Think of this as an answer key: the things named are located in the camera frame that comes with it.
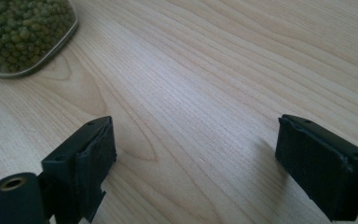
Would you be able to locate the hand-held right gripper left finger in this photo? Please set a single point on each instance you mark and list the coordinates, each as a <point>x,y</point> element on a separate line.
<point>84,161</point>

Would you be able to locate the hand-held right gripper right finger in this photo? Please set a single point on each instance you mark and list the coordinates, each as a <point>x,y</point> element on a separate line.
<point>317,168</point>

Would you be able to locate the clear container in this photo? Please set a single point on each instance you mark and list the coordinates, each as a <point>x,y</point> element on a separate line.
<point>62,37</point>

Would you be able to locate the pile of green mung beans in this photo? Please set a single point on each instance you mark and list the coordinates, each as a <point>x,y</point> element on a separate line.
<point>18,31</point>

